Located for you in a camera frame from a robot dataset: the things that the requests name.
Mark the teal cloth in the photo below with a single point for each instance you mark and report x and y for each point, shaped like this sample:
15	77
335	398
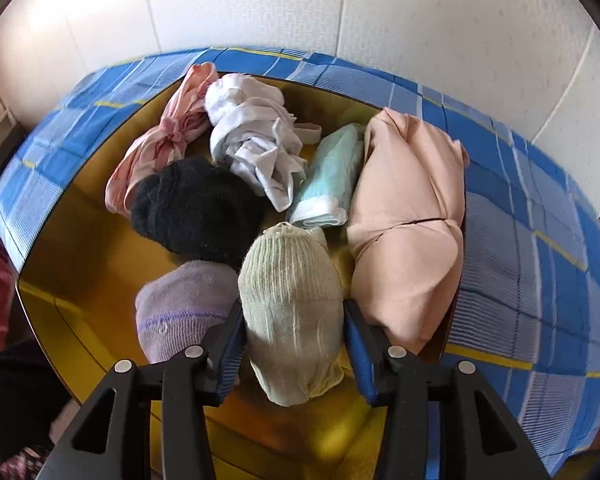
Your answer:
330	180

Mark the lilac sock ball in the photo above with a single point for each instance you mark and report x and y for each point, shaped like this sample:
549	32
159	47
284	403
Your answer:
180	305

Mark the black sock ball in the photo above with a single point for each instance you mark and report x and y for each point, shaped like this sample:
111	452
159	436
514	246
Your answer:
195	210

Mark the peach garment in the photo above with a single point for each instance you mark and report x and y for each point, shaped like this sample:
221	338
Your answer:
409	200

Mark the light green sock ball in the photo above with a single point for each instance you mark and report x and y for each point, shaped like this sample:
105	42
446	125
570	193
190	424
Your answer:
290	300

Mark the white garment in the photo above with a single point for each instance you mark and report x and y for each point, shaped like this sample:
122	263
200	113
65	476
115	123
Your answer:
260	135

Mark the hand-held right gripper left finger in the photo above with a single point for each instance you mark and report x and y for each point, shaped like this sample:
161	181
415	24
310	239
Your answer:
227	360

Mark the blue plaid cloth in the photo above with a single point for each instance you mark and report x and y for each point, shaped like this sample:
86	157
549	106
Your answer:
519	270

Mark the dark red tin box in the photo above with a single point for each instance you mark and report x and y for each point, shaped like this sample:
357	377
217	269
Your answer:
80	260

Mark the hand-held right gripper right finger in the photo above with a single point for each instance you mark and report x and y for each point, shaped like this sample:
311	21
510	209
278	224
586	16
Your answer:
362	360

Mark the dark floral cloth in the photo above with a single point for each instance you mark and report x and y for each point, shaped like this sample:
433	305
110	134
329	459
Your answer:
22	462

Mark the pink striped garment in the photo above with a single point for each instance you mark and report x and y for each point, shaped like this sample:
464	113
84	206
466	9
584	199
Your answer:
175	130

